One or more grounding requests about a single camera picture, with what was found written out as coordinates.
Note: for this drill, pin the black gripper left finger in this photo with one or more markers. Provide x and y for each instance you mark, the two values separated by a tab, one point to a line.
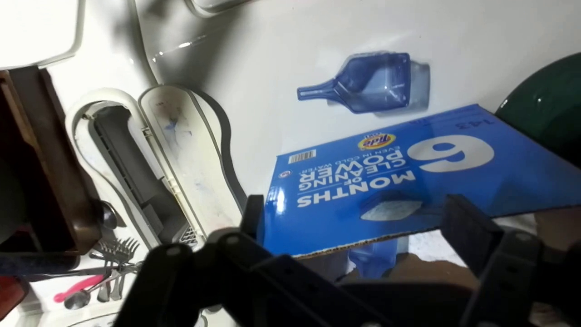
200	284

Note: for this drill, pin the white dryer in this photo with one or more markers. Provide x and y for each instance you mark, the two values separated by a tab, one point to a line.
109	60

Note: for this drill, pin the green round lid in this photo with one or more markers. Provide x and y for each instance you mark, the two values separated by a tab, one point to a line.
550	102

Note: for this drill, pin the blue orange detergent box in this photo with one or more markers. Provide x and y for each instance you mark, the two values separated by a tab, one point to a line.
423	182

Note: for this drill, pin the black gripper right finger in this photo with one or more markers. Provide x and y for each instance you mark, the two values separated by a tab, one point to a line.
519	284

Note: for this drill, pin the white washing machine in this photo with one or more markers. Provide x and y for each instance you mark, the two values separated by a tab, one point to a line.
363	29

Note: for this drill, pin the metal fork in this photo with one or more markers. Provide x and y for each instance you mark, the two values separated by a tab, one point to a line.
118	249

